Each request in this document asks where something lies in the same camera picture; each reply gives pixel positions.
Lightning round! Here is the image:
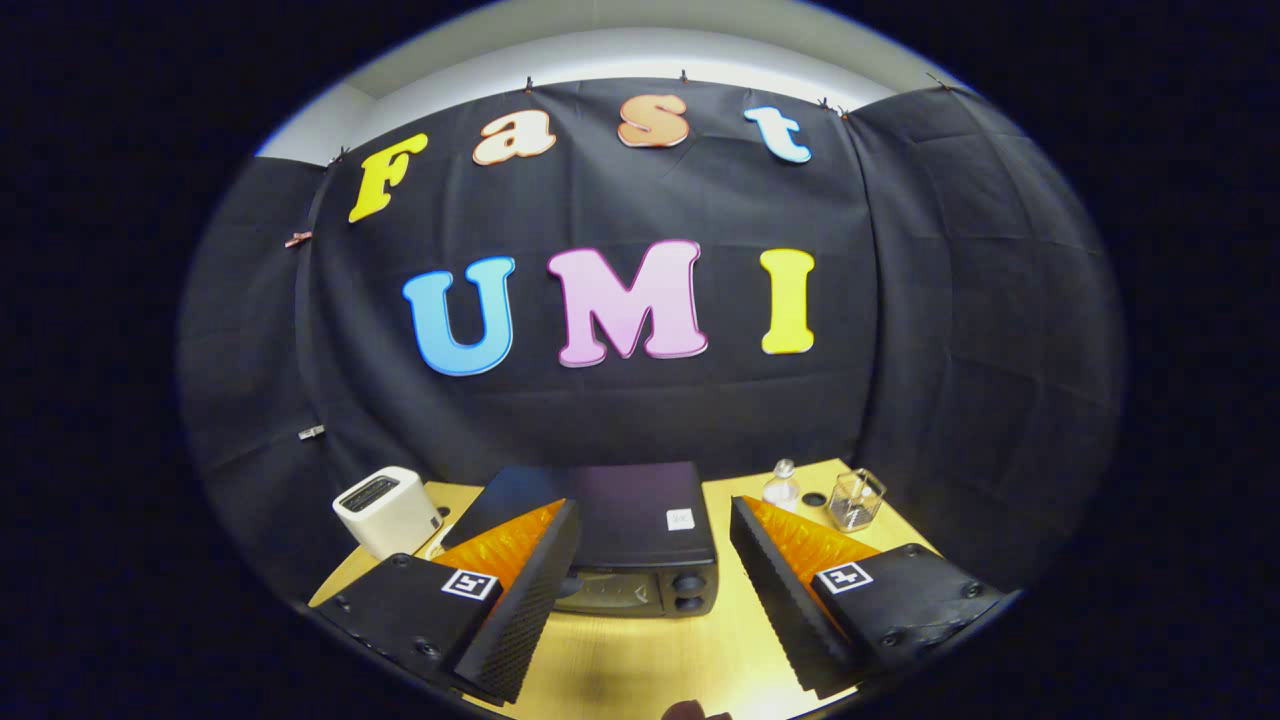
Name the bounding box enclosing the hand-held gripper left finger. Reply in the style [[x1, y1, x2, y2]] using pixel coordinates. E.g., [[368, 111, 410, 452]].
[[315, 498, 583, 706]]

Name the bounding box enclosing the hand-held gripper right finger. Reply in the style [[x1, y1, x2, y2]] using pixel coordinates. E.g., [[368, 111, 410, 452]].
[[728, 495, 1006, 701]]

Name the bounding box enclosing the black toaster oven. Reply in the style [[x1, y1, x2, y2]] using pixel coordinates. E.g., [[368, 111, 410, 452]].
[[440, 461, 721, 618]]

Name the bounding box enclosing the white pop-up toaster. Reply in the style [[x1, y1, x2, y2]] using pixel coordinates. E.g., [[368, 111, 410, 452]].
[[332, 466, 443, 561]]

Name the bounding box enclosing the clear glass bottle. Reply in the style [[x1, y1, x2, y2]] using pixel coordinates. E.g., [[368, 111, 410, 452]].
[[762, 459, 801, 513]]

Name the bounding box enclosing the small wire basket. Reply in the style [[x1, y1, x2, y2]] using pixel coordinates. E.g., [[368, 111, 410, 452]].
[[828, 468, 887, 532]]

